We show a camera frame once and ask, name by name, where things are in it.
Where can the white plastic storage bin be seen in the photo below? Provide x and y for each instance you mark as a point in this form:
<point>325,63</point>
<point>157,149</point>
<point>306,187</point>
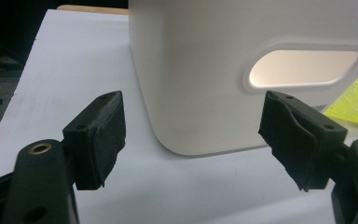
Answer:
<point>199,77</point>

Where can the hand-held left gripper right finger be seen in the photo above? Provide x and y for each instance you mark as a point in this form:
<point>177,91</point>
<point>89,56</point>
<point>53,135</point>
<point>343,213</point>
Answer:
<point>292,140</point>

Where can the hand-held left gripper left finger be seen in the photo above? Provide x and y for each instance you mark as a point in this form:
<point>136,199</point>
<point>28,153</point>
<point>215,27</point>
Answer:
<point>105,140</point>

